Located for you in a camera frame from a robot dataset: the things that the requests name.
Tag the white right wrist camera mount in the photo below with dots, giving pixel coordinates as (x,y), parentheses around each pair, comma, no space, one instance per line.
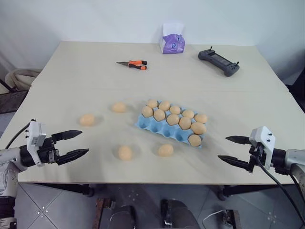
(265,140)

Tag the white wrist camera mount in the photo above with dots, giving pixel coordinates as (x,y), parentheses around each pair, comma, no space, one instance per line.
(33,140)
(265,140)

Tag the brown egg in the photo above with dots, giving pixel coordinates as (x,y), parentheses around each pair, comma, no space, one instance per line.
(147,111)
(152,103)
(87,119)
(198,128)
(118,107)
(125,153)
(172,119)
(185,122)
(188,114)
(164,105)
(175,109)
(159,114)
(200,118)
(195,140)
(165,150)

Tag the blue egg tray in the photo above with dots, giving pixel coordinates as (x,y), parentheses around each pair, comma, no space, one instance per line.
(157,130)

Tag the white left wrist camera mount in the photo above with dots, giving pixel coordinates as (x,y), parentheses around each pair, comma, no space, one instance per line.
(33,140)

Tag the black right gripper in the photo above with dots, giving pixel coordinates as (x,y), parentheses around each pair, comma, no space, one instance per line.
(257,156)

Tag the orange black pliers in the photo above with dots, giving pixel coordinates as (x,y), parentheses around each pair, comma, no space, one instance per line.
(135,64)

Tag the grey handheld remote controller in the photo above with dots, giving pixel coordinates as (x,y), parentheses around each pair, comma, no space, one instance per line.
(218,61)

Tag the purple white tissue box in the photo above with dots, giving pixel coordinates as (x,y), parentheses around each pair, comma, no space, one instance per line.
(172,40)

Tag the black table leg with caster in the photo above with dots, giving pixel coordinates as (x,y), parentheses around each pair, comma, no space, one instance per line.
(247,189)

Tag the rusty brown metal bracket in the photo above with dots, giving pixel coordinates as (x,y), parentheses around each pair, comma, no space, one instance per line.
(231,218)
(101,211)

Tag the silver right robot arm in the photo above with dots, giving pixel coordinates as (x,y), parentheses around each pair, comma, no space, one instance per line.
(294,164)

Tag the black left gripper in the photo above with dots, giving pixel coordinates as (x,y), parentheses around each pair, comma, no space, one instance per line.
(48,152)

